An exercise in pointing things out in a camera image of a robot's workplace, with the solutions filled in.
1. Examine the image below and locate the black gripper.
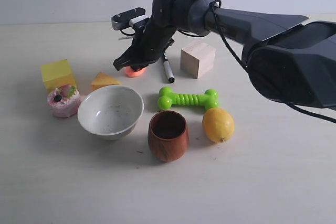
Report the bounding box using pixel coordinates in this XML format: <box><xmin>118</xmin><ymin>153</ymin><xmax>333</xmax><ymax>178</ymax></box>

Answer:
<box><xmin>113</xmin><ymin>0</ymin><xmax>192</xmax><ymax>72</ymax></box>

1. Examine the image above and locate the small orange blob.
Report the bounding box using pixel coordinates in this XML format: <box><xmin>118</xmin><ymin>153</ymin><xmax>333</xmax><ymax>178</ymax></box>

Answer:
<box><xmin>124</xmin><ymin>67</ymin><xmax>146</xmax><ymax>78</ymax></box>

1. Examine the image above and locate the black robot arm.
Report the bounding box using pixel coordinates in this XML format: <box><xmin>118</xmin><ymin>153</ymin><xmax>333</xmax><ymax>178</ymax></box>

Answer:
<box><xmin>111</xmin><ymin>0</ymin><xmax>335</xmax><ymax>109</ymax></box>

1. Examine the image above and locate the black white marker pen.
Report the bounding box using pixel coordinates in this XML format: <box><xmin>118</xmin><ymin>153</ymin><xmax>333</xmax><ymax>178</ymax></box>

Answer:
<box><xmin>162</xmin><ymin>52</ymin><xmax>175</xmax><ymax>83</ymax></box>

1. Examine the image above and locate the orange cheese wedge toy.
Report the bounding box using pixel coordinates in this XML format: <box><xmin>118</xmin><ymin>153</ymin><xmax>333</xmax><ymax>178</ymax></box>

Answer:
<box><xmin>90</xmin><ymin>72</ymin><xmax>122</xmax><ymax>91</ymax></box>

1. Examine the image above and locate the white ceramic bowl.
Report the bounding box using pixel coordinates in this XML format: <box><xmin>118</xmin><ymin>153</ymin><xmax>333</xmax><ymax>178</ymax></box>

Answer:
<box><xmin>77</xmin><ymin>85</ymin><xmax>144</xmax><ymax>140</ymax></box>

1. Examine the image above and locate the light wooden cube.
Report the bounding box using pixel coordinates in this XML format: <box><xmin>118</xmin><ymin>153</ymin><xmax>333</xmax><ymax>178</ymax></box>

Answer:
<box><xmin>180</xmin><ymin>40</ymin><xmax>216</xmax><ymax>79</ymax></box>

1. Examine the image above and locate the yellow foam cube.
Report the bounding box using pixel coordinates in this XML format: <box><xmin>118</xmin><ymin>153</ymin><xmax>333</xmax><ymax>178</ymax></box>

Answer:
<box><xmin>40</xmin><ymin>59</ymin><xmax>77</xmax><ymax>93</ymax></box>

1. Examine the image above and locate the pink toy cake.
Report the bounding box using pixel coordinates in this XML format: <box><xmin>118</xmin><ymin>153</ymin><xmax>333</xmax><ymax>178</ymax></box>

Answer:
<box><xmin>47</xmin><ymin>84</ymin><xmax>81</xmax><ymax>118</ymax></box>

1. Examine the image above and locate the brown wooden cup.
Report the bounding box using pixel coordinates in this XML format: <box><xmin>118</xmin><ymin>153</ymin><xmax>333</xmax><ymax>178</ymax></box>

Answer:
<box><xmin>148</xmin><ymin>110</ymin><xmax>189</xmax><ymax>162</ymax></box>

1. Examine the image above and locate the green bone chew toy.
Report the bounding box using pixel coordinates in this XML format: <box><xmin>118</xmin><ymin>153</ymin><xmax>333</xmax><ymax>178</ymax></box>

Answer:
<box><xmin>157</xmin><ymin>87</ymin><xmax>219</xmax><ymax>110</ymax></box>

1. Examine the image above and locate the yellow lemon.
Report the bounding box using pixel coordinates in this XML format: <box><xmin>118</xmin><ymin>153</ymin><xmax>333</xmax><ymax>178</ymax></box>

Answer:
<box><xmin>202</xmin><ymin>108</ymin><xmax>235</xmax><ymax>143</ymax></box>

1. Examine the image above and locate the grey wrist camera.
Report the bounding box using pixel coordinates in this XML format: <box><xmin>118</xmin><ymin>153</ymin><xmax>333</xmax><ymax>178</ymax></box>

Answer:
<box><xmin>111</xmin><ymin>7</ymin><xmax>146</xmax><ymax>30</ymax></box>

